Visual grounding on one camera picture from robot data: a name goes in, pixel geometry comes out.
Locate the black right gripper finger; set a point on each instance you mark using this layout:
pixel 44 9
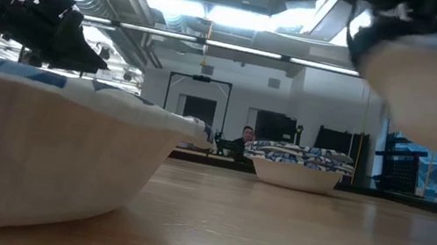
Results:
pixel 354 43

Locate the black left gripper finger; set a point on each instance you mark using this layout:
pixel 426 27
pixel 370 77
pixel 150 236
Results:
pixel 78 54

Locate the blue patterned paper bowl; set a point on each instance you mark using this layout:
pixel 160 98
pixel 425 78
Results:
pixel 285 146
pixel 296 177
pixel 39 155
pixel 284 153

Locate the ceiling light tube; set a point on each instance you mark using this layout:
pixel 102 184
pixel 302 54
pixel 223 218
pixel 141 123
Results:
pixel 243 49
pixel 325 66
pixel 158 32

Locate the black panel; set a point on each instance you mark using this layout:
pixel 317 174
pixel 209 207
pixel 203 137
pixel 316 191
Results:
pixel 334 137

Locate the black monitor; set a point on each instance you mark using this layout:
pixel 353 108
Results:
pixel 275 127

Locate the black storage rack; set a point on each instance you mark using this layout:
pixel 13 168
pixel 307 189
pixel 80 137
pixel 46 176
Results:
pixel 399 170

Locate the person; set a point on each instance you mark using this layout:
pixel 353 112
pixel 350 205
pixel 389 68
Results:
pixel 244 138

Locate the small black background robot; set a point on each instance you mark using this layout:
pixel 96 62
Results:
pixel 223 145

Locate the grey wall box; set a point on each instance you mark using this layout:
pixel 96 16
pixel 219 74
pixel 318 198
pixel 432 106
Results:
pixel 207 70
pixel 274 83

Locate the black rectangular frame stand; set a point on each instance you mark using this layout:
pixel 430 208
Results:
pixel 200 78

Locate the black aluminium table frame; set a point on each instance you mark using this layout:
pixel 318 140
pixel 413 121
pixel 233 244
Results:
pixel 410 201

